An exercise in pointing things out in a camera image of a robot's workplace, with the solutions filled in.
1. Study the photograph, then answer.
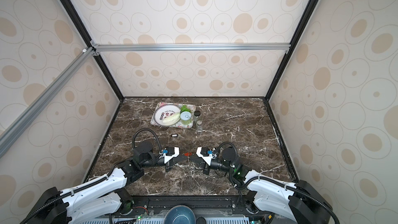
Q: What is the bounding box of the blue bowl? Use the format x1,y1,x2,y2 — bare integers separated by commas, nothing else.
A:
163,205,196,224

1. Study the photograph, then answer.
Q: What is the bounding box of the floral rectangular tray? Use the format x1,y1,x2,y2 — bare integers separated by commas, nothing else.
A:
150,102,196,129

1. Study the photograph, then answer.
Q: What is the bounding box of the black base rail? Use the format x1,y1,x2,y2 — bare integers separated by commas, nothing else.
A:
62,194,321,224

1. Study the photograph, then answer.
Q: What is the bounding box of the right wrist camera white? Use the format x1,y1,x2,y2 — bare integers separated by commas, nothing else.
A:
196,147,216,166

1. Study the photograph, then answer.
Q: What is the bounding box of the white plate with red text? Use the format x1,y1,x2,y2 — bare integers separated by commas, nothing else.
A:
154,104,181,126

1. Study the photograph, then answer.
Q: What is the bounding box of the horizontal aluminium rail back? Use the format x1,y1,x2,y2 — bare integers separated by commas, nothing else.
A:
94,43,291,52

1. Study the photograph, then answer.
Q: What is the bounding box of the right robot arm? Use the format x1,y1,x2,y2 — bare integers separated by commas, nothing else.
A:
189,142,340,224

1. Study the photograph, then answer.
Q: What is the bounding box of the black vertical frame post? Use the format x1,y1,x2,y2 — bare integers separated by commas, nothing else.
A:
59,0,124,102
265,0,319,102

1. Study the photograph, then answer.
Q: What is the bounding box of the black vertical frame post left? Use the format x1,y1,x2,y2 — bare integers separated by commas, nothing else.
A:
59,0,124,102

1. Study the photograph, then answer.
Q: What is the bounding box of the black vertical frame post right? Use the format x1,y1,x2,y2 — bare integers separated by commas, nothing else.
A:
265,0,319,102

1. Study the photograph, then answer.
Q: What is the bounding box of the green leafy vegetable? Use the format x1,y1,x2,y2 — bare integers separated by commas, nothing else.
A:
180,105,191,113

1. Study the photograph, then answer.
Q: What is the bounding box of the aluminium rail left wall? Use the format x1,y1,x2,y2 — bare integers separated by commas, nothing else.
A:
1,47,94,156

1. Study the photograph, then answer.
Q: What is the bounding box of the pale green cabbage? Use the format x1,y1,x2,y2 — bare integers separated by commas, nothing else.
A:
162,113,180,125

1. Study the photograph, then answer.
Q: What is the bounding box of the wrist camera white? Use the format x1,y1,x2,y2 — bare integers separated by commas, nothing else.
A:
162,147,180,158
196,147,216,166

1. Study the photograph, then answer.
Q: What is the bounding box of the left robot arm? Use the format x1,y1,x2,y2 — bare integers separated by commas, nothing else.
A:
22,128,188,224

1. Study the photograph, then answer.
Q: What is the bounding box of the small clear glass bottle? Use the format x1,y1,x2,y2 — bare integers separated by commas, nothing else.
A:
196,120,203,132

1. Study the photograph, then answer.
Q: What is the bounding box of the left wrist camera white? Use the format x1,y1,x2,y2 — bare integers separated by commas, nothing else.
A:
162,147,180,158

